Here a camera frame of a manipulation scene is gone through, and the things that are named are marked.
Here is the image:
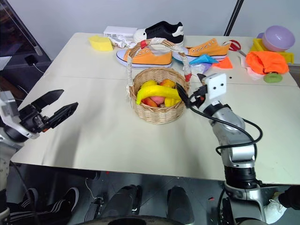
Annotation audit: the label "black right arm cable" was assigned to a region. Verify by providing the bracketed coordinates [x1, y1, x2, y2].
[187, 103, 263, 157]

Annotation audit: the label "orange yellow mango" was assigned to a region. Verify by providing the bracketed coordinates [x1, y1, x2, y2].
[159, 79, 176, 89]

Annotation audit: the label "yellow star fruit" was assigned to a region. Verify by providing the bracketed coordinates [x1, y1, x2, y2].
[164, 97, 181, 107]

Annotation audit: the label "purple bowl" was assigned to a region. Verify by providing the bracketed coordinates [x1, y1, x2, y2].
[262, 25, 296, 53]

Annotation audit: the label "white cardboard box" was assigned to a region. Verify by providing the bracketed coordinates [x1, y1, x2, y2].
[103, 26, 138, 38]

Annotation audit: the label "white plastic tube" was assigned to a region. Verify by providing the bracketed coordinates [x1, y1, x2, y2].
[109, 36, 136, 48]

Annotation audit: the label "orange sneaker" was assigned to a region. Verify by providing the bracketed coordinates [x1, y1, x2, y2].
[172, 37, 231, 62]
[115, 45, 173, 69]

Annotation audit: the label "red orange fruit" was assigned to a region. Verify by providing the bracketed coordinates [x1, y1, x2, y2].
[141, 97, 157, 108]

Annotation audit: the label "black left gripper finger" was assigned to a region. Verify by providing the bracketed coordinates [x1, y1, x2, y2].
[30, 89, 65, 111]
[47, 102, 79, 128]

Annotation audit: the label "yellow sponge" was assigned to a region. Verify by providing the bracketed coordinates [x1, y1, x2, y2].
[89, 35, 114, 52]

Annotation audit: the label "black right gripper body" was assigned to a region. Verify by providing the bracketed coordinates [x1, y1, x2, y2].
[190, 85, 210, 109]

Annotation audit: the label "yellow plastic tray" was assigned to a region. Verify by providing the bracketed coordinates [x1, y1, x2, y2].
[249, 37, 295, 64]

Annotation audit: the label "clear plastic bag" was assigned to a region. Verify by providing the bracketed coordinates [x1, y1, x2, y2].
[190, 62, 209, 75]

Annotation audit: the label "blue folded paper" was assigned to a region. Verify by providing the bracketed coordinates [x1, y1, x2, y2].
[188, 53, 219, 66]

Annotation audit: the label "pink paper sheet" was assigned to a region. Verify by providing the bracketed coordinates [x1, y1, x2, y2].
[238, 54, 267, 81]

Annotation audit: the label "black striped sneaker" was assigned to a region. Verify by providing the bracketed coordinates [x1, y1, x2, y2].
[6, 187, 80, 221]

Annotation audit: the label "black pole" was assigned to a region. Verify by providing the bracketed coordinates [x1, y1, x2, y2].
[223, 0, 244, 36]

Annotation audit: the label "dark rounded shape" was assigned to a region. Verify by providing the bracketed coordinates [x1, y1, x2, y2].
[102, 184, 143, 221]
[166, 185, 195, 225]

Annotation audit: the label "red handled scissors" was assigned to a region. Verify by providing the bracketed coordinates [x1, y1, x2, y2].
[222, 39, 247, 57]

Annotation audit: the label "green round toy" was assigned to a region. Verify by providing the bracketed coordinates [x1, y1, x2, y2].
[263, 72, 283, 84]

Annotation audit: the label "pink peach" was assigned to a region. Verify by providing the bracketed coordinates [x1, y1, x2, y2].
[148, 95, 165, 105]

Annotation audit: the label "black and white sneaker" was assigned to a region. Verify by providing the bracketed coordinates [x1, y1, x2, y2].
[133, 21, 185, 46]

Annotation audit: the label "orange cloth bag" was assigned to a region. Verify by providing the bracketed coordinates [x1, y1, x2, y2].
[245, 51, 290, 75]

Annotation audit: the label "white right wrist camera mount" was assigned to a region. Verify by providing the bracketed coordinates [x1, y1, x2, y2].
[202, 73, 228, 103]

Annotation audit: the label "yellow banana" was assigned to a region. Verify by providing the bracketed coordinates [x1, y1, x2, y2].
[136, 85, 182, 105]

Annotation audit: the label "orange folded paper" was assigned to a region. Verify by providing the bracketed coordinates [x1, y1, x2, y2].
[211, 57, 234, 69]

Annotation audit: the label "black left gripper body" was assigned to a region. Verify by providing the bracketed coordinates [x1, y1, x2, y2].
[18, 105, 51, 135]

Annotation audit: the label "wicker basket with handle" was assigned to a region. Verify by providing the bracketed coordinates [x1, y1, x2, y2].
[125, 37, 192, 125]

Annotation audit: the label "black charger with white cable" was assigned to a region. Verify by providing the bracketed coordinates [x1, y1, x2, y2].
[24, 54, 46, 75]

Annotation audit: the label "yellow lemon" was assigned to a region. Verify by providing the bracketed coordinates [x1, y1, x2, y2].
[140, 80, 158, 91]

